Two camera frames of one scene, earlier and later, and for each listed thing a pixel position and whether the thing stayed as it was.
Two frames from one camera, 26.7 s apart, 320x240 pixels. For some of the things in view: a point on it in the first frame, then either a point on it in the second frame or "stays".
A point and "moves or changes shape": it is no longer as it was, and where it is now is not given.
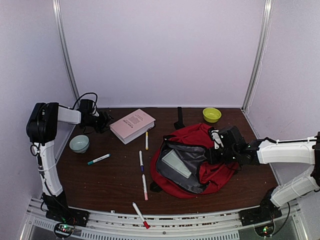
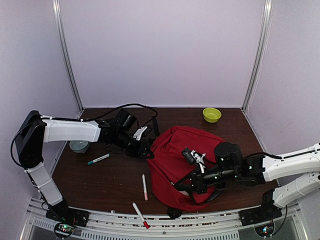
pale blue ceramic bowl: (79, 143) stays
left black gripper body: (97, 122) → (131, 148)
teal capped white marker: (99, 159) stays
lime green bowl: (211, 114) stays
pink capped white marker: (144, 187) stays
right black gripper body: (229, 156) → (226, 176)
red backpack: (192, 143) moves or changes shape
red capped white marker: (145, 223) stays
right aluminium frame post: (266, 23) stays
